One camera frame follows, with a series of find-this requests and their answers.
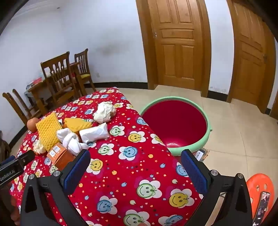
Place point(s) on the yellow seat cushion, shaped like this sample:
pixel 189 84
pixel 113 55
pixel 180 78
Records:
pixel 85 76

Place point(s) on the white tissue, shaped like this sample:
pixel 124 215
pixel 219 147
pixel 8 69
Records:
pixel 39 147

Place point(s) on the wooden panel door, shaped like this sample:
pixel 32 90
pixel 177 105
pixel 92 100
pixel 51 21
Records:
pixel 176 54
pixel 249 65

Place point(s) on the orange fruit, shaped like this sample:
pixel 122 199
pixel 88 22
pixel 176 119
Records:
pixel 32 125

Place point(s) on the orange cardboard box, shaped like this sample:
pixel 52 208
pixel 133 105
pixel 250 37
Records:
pixel 60 157

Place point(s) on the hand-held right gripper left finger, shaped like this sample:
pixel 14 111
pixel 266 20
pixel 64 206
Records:
pixel 76 171

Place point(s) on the small yellow foam sponge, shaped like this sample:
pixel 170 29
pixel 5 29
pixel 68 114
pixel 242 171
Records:
pixel 76 125

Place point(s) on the person's left hand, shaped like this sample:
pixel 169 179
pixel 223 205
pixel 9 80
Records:
pixel 15 210

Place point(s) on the white packet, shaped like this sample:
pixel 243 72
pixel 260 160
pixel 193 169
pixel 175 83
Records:
pixel 93 132

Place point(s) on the red book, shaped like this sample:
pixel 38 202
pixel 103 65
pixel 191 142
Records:
pixel 37 80

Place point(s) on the wooden dining table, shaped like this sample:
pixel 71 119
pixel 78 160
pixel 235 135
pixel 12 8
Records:
pixel 41 85

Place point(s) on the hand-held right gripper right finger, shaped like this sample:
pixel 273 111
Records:
pixel 194 173

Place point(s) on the printed box under basin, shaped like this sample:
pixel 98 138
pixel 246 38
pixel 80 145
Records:
pixel 201 154

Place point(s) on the dark wooden chair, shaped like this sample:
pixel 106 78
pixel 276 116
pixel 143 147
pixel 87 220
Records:
pixel 4 144

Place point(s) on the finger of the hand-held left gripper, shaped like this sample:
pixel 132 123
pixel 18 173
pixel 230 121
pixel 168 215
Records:
pixel 26 157

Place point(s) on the orange plastic stool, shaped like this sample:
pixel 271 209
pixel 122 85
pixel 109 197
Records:
pixel 254 180

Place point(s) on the smartphone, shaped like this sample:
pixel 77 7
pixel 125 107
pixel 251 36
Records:
pixel 262 206

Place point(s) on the wooden chair with yellow cushion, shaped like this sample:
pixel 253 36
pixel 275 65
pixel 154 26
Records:
pixel 81 63

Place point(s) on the wooden door frame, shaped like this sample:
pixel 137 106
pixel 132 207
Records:
pixel 274 106

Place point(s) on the red smiley flower blanket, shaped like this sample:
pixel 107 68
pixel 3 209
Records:
pixel 130 173

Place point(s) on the white paper ball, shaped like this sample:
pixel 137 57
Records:
pixel 104 113

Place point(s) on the large yellow foam sponge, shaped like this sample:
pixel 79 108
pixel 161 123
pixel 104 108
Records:
pixel 48 130

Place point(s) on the low wooden chair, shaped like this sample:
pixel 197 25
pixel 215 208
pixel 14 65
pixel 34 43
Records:
pixel 23 100
pixel 15 106

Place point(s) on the green and red plastic basin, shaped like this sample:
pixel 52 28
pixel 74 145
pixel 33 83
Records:
pixel 173 123

